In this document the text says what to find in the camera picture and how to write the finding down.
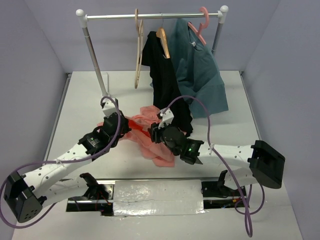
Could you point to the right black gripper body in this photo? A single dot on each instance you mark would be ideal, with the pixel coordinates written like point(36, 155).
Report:
point(157, 136)

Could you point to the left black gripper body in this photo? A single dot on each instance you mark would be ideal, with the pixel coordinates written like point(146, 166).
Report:
point(125, 129)

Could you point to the salmon pink t shirt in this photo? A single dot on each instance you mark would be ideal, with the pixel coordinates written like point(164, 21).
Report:
point(139, 124)

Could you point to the light wooden hanger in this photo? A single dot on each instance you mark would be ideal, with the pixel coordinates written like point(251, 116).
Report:
point(139, 28)

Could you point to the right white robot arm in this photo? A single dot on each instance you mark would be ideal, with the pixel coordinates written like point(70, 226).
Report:
point(245, 165)

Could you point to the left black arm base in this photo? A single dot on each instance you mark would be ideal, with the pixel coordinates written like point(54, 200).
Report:
point(98, 197)

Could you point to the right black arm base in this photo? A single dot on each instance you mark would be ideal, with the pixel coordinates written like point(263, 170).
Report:
point(216, 195)

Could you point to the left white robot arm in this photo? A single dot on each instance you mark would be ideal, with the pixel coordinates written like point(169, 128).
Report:
point(27, 194)

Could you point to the black t shirt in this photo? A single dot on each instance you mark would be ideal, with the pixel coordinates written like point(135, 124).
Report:
point(164, 82)

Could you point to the teal t shirt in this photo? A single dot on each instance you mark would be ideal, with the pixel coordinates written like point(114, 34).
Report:
point(198, 77)

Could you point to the wooden hanger with black shirt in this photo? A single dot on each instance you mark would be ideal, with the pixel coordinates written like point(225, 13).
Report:
point(161, 34)

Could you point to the pink plastic hanger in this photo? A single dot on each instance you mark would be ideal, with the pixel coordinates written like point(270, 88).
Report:
point(202, 26)

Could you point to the silver foil cover panel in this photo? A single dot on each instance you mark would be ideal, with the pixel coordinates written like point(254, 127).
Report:
point(158, 198)

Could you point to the white and silver clothes rack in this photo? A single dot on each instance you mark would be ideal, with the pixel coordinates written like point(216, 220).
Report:
point(84, 19)

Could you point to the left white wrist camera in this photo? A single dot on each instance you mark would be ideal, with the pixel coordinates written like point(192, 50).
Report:
point(109, 105)

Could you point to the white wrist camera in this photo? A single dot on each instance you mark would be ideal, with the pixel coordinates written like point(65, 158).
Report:
point(109, 105)
point(166, 117)

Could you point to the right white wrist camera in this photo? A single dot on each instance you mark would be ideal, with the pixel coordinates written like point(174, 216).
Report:
point(166, 117)

